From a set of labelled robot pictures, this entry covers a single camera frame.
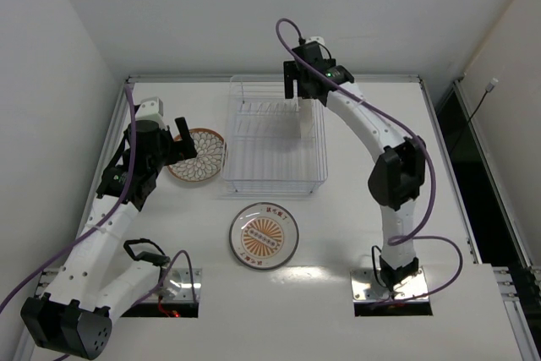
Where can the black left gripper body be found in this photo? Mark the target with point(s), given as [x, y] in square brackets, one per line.
[176, 146]

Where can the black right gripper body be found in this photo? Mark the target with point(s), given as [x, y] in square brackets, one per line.
[297, 75]

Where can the orange rimmed flower plate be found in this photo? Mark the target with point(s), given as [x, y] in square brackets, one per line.
[306, 118]

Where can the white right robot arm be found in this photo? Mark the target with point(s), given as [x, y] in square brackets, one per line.
[399, 163]

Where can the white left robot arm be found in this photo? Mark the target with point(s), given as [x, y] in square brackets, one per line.
[77, 310]

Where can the green rimmed sunburst plate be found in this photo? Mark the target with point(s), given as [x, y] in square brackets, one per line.
[263, 236]

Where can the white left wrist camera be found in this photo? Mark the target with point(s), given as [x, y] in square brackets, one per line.
[151, 109]

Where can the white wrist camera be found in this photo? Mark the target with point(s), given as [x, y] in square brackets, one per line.
[151, 109]
[318, 39]

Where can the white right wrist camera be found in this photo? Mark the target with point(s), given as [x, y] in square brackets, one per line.
[318, 39]

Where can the white wire dish rack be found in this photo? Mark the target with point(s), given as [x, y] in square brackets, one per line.
[264, 154]

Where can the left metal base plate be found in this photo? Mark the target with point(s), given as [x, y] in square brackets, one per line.
[177, 288]

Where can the black wall cable white plug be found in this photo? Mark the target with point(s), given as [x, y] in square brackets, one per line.
[487, 90]

